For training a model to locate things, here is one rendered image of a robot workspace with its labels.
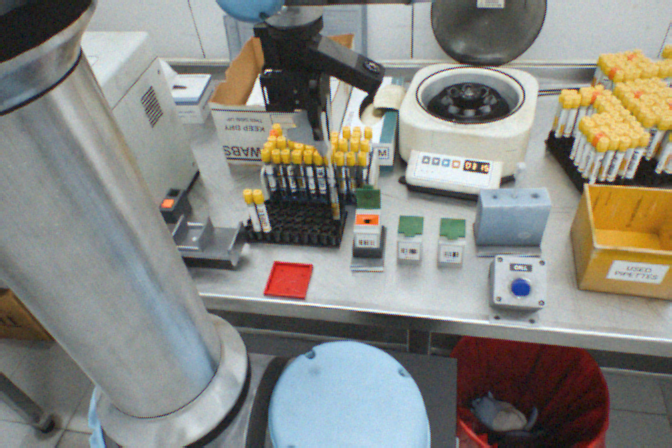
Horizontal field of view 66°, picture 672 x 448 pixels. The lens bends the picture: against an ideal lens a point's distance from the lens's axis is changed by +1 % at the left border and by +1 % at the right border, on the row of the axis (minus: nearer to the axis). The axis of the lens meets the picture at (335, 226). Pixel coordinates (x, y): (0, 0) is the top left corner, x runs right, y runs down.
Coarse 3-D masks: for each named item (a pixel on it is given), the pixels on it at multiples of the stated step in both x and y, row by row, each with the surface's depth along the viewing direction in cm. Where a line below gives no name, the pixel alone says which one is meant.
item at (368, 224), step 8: (360, 216) 82; (368, 216) 82; (376, 216) 82; (360, 224) 81; (368, 224) 80; (376, 224) 80; (360, 232) 80; (368, 232) 80; (376, 232) 80; (360, 240) 82; (368, 240) 81; (376, 240) 81
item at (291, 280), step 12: (276, 264) 86; (288, 264) 86; (300, 264) 85; (312, 264) 85; (276, 276) 84; (288, 276) 84; (300, 276) 84; (276, 288) 83; (288, 288) 82; (300, 288) 82
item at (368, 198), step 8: (368, 184) 80; (360, 192) 81; (368, 192) 81; (376, 192) 81; (360, 200) 82; (368, 200) 82; (376, 200) 82; (360, 208) 83; (368, 208) 83; (376, 208) 83
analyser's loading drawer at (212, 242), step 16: (176, 224) 85; (192, 224) 88; (208, 224) 86; (240, 224) 86; (176, 240) 85; (192, 240) 87; (208, 240) 86; (224, 240) 86; (240, 240) 86; (192, 256) 85; (208, 256) 84; (224, 256) 83
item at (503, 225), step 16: (480, 192) 80; (496, 192) 80; (512, 192) 79; (528, 192) 79; (544, 192) 79; (480, 208) 80; (496, 208) 78; (512, 208) 78; (528, 208) 77; (544, 208) 77; (480, 224) 81; (496, 224) 80; (512, 224) 80; (528, 224) 80; (544, 224) 80; (480, 240) 83; (496, 240) 83; (512, 240) 83; (528, 240) 82
